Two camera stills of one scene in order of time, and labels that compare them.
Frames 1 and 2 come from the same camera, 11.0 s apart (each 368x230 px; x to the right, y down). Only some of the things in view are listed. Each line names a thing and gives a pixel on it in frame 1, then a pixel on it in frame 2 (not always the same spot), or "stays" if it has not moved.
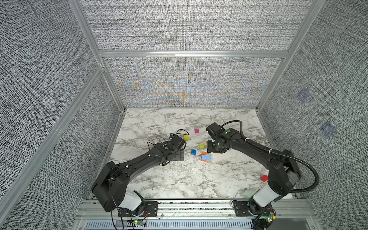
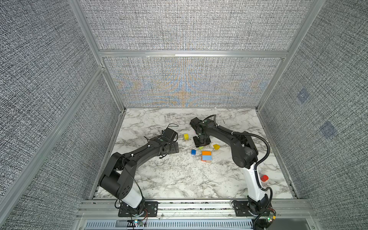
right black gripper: x=209 y=149 -> x=196 y=143
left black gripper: x=180 y=155 -> x=175 y=148
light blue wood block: x=206 y=157 stays
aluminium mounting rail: x=196 y=209 stays
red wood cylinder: x=264 y=178 stays
